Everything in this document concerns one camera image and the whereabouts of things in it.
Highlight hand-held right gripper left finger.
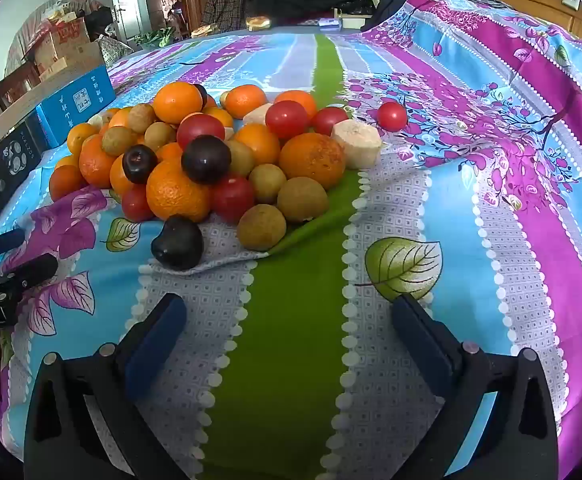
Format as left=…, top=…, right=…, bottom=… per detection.
left=24, top=292, right=192, bottom=480

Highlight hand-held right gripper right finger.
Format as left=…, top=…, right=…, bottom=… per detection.
left=391, top=292, right=559, bottom=480

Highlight pale round kiwi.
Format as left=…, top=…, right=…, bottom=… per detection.
left=331, top=120, right=383, bottom=170

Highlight large blemished orange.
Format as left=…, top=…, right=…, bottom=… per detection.
left=278, top=131, right=347, bottom=191

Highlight red tomato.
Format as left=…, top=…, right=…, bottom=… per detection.
left=121, top=185, right=156, bottom=223
left=211, top=174, right=256, bottom=225
left=376, top=101, right=408, bottom=132
left=311, top=106, right=349, bottom=136
left=176, top=113, right=226, bottom=151
left=265, top=100, right=309, bottom=141

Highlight flat cardboard box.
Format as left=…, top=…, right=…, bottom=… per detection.
left=0, top=57, right=106, bottom=153

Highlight blue printed box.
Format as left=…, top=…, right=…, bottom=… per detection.
left=35, top=65, right=117, bottom=150

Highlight wooden chair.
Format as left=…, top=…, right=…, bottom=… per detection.
left=0, top=62, right=42, bottom=111

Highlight plain cardboard box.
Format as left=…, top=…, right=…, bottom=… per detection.
left=36, top=42, right=107, bottom=81

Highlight cardboard box with red print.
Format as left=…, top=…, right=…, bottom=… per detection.
left=48, top=17, right=92, bottom=58

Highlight white mesh bag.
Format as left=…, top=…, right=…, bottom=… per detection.
left=96, top=35, right=133, bottom=68

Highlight green leafy vegetables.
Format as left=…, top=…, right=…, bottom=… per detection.
left=136, top=27, right=177, bottom=50

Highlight grey door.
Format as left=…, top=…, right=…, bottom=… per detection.
left=108, top=0, right=147, bottom=41

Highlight small beige box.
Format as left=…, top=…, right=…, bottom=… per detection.
left=338, top=7, right=374, bottom=28

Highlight wooden headboard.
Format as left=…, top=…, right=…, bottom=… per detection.
left=486, top=0, right=582, bottom=61

